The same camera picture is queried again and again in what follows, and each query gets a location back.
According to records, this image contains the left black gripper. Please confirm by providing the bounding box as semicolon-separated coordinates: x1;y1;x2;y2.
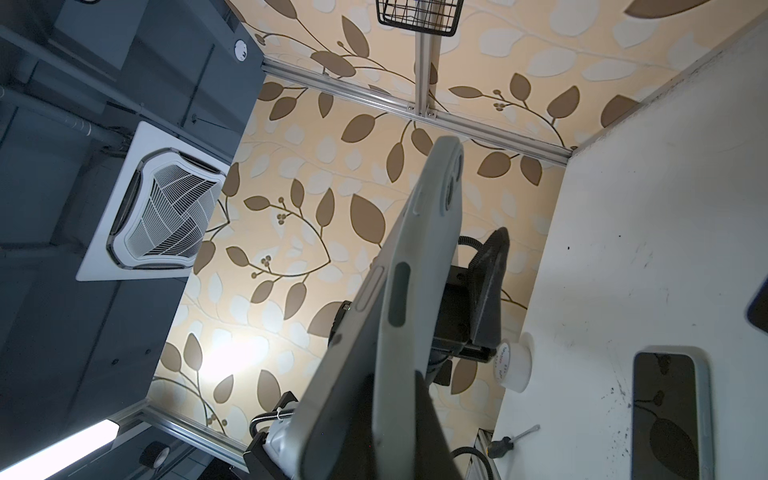
429;227;510;363

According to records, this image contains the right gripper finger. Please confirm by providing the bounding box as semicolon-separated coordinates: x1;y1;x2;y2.
335;370;463;480

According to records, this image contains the light blue phone case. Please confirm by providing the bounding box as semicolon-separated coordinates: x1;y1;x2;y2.
372;136;464;479

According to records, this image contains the black smartphone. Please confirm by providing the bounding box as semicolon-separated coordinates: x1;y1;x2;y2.
745;278;768;334
630;346;715;479
280;265;388;479

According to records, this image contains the white tape roll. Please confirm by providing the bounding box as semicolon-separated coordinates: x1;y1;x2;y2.
493;332;533;393

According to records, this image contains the white ceiling air conditioner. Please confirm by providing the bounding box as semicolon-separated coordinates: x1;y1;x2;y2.
76;121;229;282

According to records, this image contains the ceiling light strip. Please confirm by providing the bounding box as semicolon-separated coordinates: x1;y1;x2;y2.
1;419;119;480

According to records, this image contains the black handled screwdriver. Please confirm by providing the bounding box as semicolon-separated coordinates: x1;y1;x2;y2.
486;424;540;459

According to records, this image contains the back black wire basket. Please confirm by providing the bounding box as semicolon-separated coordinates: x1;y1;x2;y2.
376;0;464;37

